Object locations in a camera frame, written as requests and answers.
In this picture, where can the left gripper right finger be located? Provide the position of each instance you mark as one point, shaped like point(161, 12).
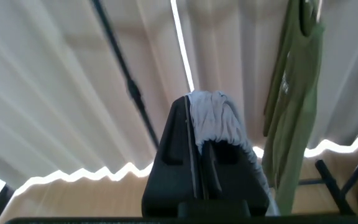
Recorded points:
point(232, 177)

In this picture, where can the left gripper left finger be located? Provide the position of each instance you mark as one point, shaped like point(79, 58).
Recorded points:
point(172, 174)

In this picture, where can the pale grey shorts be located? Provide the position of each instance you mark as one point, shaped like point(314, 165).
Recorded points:
point(216, 118)

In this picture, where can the green printed t-shirt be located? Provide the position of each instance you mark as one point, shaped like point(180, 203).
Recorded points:
point(294, 109)

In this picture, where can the pink clothes hanger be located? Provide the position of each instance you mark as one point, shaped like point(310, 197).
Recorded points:
point(319, 9)

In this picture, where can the black clothes rack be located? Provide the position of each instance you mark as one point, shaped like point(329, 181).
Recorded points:
point(132, 88)

